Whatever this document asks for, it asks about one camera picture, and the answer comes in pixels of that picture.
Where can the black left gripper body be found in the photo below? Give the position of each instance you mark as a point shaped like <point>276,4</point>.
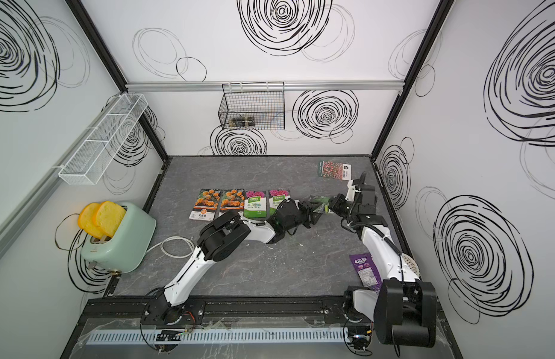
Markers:
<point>304,217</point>

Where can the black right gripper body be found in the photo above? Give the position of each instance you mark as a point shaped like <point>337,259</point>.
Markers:
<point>345,207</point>

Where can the impatiens seed packet green white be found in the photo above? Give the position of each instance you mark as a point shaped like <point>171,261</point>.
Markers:
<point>256,206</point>

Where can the green vegetable seed packet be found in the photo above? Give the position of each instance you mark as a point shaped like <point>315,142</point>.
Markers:
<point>323,204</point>

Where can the red flower seed packet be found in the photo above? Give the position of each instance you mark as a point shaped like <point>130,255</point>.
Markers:
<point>335,170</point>

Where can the marigold seed packet orange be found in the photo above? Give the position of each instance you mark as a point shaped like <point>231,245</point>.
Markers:
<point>232,199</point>

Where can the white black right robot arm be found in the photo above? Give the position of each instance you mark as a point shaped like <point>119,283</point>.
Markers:
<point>404,310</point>

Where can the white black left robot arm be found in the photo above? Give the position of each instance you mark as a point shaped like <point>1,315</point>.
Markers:
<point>218,240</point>

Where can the purple seed packet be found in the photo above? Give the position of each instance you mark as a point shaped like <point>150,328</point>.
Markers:
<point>367,271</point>

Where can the white plastic strainer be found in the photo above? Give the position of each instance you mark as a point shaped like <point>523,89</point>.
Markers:
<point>411,264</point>

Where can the small item in basket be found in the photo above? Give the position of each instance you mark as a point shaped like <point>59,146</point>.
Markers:
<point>242,122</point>

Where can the mint green toaster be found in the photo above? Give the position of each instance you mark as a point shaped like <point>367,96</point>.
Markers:
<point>126,249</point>

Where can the yellow toast slice front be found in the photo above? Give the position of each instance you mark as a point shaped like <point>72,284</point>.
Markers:
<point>109,217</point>

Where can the yellow toast slice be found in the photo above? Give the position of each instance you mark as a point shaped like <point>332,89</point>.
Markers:
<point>109,217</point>
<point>86,221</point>

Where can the yellow toast slice back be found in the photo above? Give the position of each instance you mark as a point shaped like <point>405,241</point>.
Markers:
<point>86,221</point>

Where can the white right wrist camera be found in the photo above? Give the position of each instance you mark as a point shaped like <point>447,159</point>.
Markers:
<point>350,195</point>

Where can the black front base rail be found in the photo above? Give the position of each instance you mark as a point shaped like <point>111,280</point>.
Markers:
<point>203,310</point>

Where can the black wire wall basket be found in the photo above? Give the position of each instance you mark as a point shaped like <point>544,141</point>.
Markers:
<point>268,108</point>

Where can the aluminium wall rail back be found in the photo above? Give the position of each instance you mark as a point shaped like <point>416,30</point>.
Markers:
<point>314,85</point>

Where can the white wire wall shelf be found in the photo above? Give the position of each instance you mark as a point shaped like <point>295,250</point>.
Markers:
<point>116,137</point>

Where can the black corner frame post right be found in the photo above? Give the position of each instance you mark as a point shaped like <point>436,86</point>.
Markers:
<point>432,32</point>

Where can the black corner frame post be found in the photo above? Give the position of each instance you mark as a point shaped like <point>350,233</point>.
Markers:
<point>88,27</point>
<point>432,32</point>

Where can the white slotted cable duct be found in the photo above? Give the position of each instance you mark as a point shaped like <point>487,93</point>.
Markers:
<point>216,336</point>

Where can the black corner frame post left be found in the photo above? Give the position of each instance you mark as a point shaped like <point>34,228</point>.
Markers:
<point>88,27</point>

